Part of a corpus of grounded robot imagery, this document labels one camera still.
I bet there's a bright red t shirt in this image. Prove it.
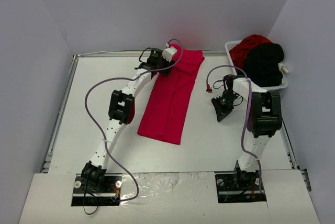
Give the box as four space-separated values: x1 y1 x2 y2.
137 50 204 145

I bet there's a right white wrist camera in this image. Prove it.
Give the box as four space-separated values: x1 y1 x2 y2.
206 84 213 94

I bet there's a thin black cable loop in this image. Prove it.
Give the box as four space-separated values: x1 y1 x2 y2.
83 197 100 216

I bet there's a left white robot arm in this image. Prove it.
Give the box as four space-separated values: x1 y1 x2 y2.
81 46 177 192

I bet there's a black t shirt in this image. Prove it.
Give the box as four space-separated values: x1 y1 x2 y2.
243 43 284 87

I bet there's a white plastic laundry basket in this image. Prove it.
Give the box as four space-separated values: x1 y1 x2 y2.
225 40 288 91

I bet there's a white garment piece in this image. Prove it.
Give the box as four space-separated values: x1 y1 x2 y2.
278 62 289 74

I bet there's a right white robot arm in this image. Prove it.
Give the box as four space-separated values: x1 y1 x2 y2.
211 74 282 189

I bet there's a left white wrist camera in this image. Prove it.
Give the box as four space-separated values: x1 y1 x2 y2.
162 47 177 62

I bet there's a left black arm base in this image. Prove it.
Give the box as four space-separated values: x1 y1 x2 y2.
71 174 122 207

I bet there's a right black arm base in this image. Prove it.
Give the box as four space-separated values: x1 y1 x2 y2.
215 173 266 204

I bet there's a dark red t shirt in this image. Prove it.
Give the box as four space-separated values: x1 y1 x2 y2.
229 34 272 69

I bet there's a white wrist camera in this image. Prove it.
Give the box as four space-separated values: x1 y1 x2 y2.
162 47 177 62
206 84 213 94

